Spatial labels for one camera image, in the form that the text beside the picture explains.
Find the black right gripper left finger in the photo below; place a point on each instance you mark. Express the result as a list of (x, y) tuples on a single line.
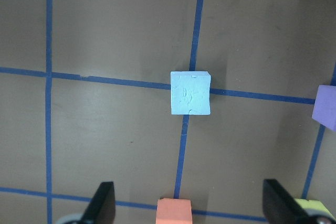
[(101, 208)]

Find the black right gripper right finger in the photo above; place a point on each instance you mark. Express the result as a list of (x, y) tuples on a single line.
[(279, 207)]

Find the light blue block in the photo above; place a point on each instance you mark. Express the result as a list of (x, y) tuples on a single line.
[(190, 91)]

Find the yellow block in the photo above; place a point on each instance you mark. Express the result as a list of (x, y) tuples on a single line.
[(314, 207)]

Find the orange block inner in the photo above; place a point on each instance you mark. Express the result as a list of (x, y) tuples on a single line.
[(174, 211)]

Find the purple block near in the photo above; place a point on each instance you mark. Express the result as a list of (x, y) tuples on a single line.
[(324, 106)]

